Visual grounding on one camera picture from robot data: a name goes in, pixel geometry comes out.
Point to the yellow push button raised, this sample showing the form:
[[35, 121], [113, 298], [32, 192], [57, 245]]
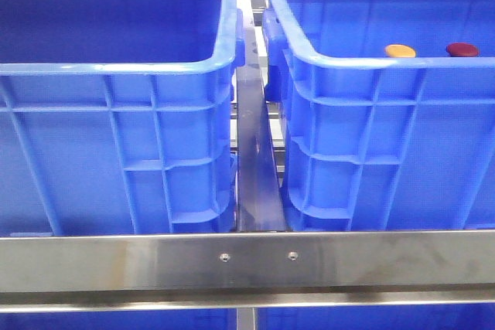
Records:
[[400, 51]]

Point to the red push button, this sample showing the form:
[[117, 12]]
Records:
[[462, 49]]

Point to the blue source bin with buttons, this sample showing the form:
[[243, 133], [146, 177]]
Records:
[[115, 116]]

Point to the steel centre divider bar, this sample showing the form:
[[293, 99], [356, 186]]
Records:
[[258, 199]]

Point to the blue destination bin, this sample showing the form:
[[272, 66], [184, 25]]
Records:
[[380, 143]]

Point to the lower blue bin left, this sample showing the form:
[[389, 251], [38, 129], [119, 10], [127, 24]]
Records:
[[166, 319]]

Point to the lower blue bin right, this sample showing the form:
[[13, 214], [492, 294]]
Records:
[[416, 316]]

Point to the steel front rail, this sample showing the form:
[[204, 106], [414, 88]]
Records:
[[239, 270]]

